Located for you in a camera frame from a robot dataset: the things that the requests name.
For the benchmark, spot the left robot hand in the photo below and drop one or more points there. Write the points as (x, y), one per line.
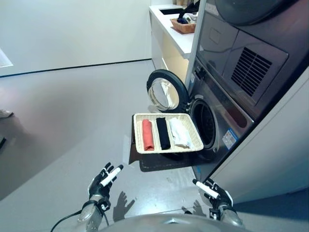
(101, 184)

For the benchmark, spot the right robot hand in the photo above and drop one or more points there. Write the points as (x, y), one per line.
(215, 193)

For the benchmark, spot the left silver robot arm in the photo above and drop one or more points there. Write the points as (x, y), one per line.
(89, 213)

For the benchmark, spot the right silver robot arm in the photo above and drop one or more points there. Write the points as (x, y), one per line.
(225, 216)

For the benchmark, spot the grey front-load washing machine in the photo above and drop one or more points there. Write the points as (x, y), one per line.
(217, 116)

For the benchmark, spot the round washing machine door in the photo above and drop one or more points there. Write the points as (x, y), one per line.
(166, 90)

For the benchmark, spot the clothes in brown basket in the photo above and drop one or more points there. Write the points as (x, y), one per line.
(187, 17)

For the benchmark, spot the grey robot torso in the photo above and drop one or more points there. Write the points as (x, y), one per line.
(173, 223)

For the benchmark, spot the dark stool under tray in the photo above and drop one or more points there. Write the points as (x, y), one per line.
(159, 162)

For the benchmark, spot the folded red cloth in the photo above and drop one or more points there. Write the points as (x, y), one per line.
(148, 134)

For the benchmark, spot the folded white cloth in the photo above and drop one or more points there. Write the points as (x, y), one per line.
(179, 133)

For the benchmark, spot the white wicker laundry tray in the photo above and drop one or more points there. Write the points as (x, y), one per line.
(166, 134)

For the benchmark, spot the folded black cloth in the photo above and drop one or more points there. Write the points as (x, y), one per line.
(163, 133)

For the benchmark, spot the white sneaker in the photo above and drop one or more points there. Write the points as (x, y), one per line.
(4, 113)

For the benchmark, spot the grey stacked dryer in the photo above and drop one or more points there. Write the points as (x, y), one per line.
(253, 41)

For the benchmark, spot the white counter cabinet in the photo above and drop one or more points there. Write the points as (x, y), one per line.
(169, 41)

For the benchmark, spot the brown wicker basket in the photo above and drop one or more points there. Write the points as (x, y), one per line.
(183, 26)

